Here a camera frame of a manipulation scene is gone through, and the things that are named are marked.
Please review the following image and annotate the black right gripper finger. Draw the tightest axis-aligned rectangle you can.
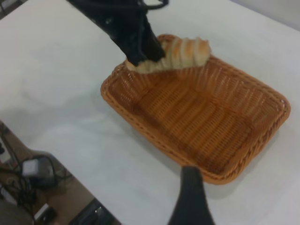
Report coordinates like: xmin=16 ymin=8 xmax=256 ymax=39
xmin=166 ymin=165 xmax=215 ymax=225

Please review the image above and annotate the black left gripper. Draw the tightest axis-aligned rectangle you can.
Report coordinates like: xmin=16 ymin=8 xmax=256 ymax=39
xmin=67 ymin=0 xmax=166 ymax=67

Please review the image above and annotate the striped long bread roll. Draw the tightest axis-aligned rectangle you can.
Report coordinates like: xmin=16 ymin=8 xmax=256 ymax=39
xmin=126 ymin=37 xmax=211 ymax=75

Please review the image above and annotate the orange woven wicker basket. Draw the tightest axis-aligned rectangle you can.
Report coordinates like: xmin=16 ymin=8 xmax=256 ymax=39
xmin=100 ymin=34 xmax=292 ymax=185

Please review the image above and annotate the black flat device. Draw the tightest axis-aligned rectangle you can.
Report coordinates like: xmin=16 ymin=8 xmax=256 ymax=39
xmin=43 ymin=207 xmax=58 ymax=222

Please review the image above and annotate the grey box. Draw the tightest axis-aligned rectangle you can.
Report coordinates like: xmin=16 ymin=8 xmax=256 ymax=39
xmin=28 ymin=151 xmax=59 ymax=187

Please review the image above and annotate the white flat device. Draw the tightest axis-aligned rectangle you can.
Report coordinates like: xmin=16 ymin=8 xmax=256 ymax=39
xmin=34 ymin=203 xmax=50 ymax=221

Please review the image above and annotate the white power adapter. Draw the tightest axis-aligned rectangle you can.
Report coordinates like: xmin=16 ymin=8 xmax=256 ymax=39
xmin=22 ymin=159 xmax=39 ymax=176

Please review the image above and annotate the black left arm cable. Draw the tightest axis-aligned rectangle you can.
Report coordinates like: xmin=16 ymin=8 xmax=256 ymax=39
xmin=140 ymin=0 xmax=170 ymax=10

